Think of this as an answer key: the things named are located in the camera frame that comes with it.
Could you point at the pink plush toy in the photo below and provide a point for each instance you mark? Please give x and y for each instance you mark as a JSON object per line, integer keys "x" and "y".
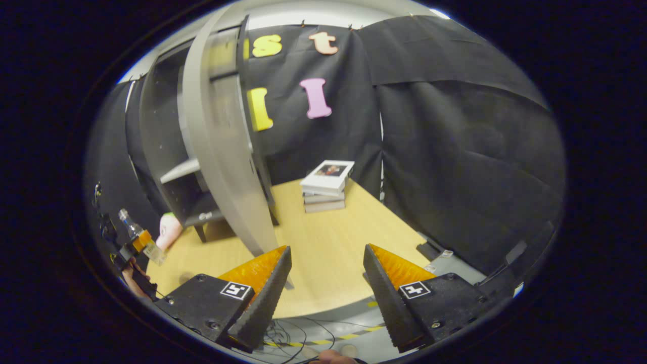
{"x": 169, "y": 230}

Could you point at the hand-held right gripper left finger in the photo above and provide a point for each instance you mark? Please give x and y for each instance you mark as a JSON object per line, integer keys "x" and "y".
{"x": 268, "y": 298}

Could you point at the clear glass bottle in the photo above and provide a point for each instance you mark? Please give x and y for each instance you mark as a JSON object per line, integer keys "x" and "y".
{"x": 154, "y": 253}

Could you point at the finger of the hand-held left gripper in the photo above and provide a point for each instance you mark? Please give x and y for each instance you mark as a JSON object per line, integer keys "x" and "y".
{"x": 137, "y": 242}

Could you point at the black backdrop cloth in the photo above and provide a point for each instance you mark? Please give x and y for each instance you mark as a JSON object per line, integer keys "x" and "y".
{"x": 455, "y": 151}

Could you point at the dark grey cabinet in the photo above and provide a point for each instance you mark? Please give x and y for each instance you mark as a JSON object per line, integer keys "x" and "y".
{"x": 167, "y": 126}

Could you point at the grey cabinet door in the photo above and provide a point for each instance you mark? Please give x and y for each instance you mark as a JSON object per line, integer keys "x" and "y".
{"x": 222, "y": 151}

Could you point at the grey book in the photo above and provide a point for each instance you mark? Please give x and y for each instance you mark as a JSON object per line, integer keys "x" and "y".
{"x": 323, "y": 197}
{"x": 323, "y": 206}

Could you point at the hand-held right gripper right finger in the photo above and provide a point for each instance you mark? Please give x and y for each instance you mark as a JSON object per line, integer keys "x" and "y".
{"x": 386, "y": 298}

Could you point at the white photo cover book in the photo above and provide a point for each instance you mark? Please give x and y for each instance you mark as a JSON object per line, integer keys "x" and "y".
{"x": 328, "y": 177}

